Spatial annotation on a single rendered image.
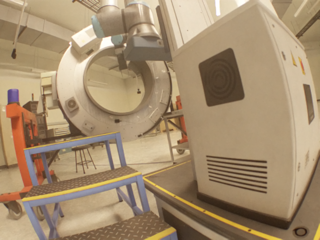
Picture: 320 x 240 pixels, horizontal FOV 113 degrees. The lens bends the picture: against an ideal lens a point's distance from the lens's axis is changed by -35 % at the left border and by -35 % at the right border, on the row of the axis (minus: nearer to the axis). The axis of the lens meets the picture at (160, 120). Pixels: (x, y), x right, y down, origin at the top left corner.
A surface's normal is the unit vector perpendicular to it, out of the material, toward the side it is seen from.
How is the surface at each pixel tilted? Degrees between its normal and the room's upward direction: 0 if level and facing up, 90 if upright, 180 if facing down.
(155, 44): 90
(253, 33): 90
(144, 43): 90
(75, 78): 90
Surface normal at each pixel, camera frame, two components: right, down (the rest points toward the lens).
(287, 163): -0.87, 0.15
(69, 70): 0.49, -0.09
